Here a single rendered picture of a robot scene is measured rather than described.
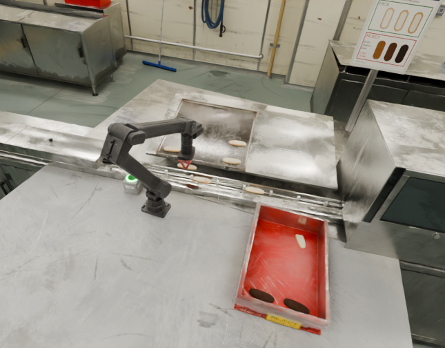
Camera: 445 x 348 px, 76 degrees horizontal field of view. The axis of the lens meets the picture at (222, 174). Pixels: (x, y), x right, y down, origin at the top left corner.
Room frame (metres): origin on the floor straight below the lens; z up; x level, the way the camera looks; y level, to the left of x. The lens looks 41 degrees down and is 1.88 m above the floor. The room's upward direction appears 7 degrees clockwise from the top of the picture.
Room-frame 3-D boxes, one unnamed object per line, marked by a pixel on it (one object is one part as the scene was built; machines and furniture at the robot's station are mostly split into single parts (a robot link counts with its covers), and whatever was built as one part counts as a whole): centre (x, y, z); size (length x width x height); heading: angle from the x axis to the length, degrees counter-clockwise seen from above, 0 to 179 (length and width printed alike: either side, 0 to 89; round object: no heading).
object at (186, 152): (1.11, 0.19, 1.04); 0.10 x 0.07 x 0.07; 174
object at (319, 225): (0.66, -0.29, 0.87); 0.49 x 0.34 x 0.10; 170
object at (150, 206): (0.90, 0.29, 0.86); 0.12 x 0.09 x 0.08; 76
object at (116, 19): (4.40, 2.12, 0.44); 0.70 x 0.55 x 0.87; 83
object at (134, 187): (1.01, 0.44, 0.84); 0.08 x 0.08 x 0.11; 83
